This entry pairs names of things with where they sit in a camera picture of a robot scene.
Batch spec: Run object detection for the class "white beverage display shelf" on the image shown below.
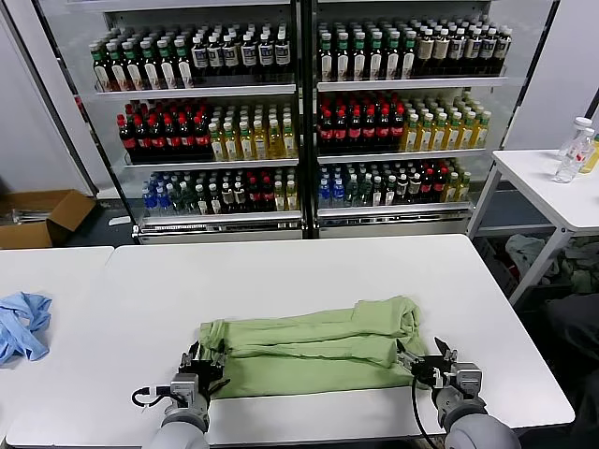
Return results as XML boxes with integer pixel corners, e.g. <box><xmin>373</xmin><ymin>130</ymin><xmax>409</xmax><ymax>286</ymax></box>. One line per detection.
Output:
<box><xmin>301</xmin><ymin>0</ymin><xmax>557</xmax><ymax>239</ymax></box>
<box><xmin>36</xmin><ymin>0</ymin><xmax>310</xmax><ymax>244</ymax></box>

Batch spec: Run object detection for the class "yellow drink bottle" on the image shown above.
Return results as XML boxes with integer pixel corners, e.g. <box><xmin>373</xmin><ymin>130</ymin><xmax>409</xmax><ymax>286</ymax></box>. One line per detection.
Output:
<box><xmin>578</xmin><ymin>135</ymin><xmax>599</xmax><ymax>175</ymax></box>

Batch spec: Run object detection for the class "black looped left cable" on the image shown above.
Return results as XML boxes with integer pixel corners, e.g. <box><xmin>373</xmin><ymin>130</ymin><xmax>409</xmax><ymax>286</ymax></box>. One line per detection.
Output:
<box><xmin>131</xmin><ymin>385</ymin><xmax>172</xmax><ymax>407</ymax></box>

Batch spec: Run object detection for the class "crumpled light blue cloth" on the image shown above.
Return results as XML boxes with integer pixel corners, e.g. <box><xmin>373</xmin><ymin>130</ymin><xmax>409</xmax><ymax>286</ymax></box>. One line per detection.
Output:
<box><xmin>0</xmin><ymin>290</ymin><xmax>53</xmax><ymax>367</ymax></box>

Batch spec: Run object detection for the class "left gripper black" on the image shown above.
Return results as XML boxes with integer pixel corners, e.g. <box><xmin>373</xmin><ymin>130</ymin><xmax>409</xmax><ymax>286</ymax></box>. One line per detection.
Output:
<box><xmin>180</xmin><ymin>339</ymin><xmax>228</xmax><ymax>392</ymax></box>

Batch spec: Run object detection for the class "white cap dark drink bottle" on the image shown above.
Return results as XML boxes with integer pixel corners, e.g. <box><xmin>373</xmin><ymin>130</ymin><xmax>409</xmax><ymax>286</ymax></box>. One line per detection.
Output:
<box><xmin>480</xmin><ymin>26</ymin><xmax>497</xmax><ymax>73</ymax></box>
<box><xmin>496</xmin><ymin>26</ymin><xmax>513</xmax><ymax>72</ymax></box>
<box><xmin>449</xmin><ymin>27</ymin><xmax>466</xmax><ymax>74</ymax></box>
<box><xmin>257</xmin><ymin>31</ymin><xmax>275</xmax><ymax>76</ymax></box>
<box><xmin>222</xmin><ymin>33</ymin><xmax>240</xmax><ymax>76</ymax></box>
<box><xmin>274</xmin><ymin>29</ymin><xmax>290</xmax><ymax>76</ymax></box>
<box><xmin>206</xmin><ymin>34</ymin><xmax>224</xmax><ymax>77</ymax></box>
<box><xmin>191</xmin><ymin>35</ymin><xmax>209</xmax><ymax>77</ymax></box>
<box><xmin>240</xmin><ymin>32</ymin><xmax>257</xmax><ymax>76</ymax></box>
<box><xmin>464</xmin><ymin>27</ymin><xmax>482</xmax><ymax>73</ymax></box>

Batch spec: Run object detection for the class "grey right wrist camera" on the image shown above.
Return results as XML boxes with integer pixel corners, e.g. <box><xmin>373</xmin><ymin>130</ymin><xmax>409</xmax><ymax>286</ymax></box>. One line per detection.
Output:
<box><xmin>452</xmin><ymin>360</ymin><xmax>484</xmax><ymax>399</ymax></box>

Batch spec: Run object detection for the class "grey green cloth pile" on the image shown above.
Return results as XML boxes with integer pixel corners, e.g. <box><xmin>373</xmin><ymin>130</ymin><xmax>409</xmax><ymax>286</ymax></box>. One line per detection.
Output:
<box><xmin>505</xmin><ymin>233</ymin><xmax>561</xmax><ymax>282</ymax></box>

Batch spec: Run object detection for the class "clear white cap bottle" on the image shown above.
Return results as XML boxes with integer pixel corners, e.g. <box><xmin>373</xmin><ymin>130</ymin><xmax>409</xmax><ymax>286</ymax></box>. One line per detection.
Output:
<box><xmin>557</xmin><ymin>117</ymin><xmax>593</xmax><ymax>160</ymax></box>
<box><xmin>554</xmin><ymin>129</ymin><xmax>595</xmax><ymax>184</ymax></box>

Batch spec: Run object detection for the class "beige label dark bottle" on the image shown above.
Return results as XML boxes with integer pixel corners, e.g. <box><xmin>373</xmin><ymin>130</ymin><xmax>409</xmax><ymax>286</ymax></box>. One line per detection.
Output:
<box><xmin>416</xmin><ymin>28</ymin><xmax>434</xmax><ymax>75</ymax></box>
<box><xmin>432</xmin><ymin>27</ymin><xmax>450</xmax><ymax>74</ymax></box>

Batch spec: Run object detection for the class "green cap tea bottle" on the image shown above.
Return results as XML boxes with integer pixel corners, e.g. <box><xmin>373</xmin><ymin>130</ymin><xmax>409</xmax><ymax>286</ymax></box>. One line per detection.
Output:
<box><xmin>317</xmin><ymin>32</ymin><xmax>334</xmax><ymax>81</ymax></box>
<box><xmin>105</xmin><ymin>41</ymin><xmax>124</xmax><ymax>91</ymax></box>
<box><xmin>121</xmin><ymin>40</ymin><xmax>141</xmax><ymax>90</ymax></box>
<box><xmin>350</xmin><ymin>32</ymin><xmax>368</xmax><ymax>81</ymax></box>
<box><xmin>139</xmin><ymin>39</ymin><xmax>159</xmax><ymax>90</ymax></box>
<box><xmin>173</xmin><ymin>37</ymin><xmax>194</xmax><ymax>89</ymax></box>
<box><xmin>333</xmin><ymin>32</ymin><xmax>351</xmax><ymax>81</ymax></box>
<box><xmin>89</xmin><ymin>43</ymin><xmax>109</xmax><ymax>91</ymax></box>
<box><xmin>155</xmin><ymin>38</ymin><xmax>176</xmax><ymax>89</ymax></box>
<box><xmin>385</xmin><ymin>31</ymin><xmax>402</xmax><ymax>80</ymax></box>
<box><xmin>367</xmin><ymin>31</ymin><xmax>386</xmax><ymax>80</ymax></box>
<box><xmin>401</xmin><ymin>30</ymin><xmax>417</xmax><ymax>80</ymax></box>

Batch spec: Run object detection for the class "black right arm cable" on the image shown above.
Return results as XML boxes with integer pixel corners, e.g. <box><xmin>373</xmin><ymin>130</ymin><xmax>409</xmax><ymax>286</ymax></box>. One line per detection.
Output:
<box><xmin>409</xmin><ymin>381</ymin><xmax>446</xmax><ymax>449</ymax></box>

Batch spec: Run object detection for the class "open cardboard box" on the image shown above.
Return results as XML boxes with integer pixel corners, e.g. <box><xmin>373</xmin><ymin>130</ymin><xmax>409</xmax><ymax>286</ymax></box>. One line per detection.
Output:
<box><xmin>0</xmin><ymin>188</ymin><xmax>98</xmax><ymax>249</ymax></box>

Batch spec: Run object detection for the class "light green t-shirt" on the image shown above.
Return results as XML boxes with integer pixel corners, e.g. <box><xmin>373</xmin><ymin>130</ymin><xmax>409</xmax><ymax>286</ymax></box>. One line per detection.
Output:
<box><xmin>198</xmin><ymin>295</ymin><xmax>430</xmax><ymax>399</ymax></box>

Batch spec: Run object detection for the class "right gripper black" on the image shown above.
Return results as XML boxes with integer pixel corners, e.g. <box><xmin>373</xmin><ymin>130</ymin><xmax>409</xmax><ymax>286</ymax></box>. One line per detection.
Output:
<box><xmin>396</xmin><ymin>336</ymin><xmax>459</xmax><ymax>390</ymax></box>

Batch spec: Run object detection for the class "person in dark clothes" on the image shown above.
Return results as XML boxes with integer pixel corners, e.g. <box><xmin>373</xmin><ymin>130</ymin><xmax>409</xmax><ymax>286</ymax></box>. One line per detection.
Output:
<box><xmin>542</xmin><ymin>292</ymin><xmax>599</xmax><ymax>449</ymax></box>

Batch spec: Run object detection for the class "white side table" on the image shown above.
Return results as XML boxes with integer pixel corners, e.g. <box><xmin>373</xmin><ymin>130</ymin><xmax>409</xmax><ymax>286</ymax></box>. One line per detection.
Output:
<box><xmin>467</xmin><ymin>149</ymin><xmax>599</xmax><ymax>305</ymax></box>

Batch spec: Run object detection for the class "pale green clothes pile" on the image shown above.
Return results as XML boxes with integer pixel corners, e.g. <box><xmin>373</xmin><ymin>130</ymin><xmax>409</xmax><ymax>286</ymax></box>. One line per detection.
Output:
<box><xmin>563</xmin><ymin>240</ymin><xmax>599</xmax><ymax>294</ymax></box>

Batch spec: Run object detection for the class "silver packing material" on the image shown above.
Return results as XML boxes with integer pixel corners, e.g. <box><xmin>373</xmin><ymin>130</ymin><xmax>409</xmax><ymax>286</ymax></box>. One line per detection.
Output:
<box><xmin>2</xmin><ymin>206</ymin><xmax>52</xmax><ymax>225</ymax></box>

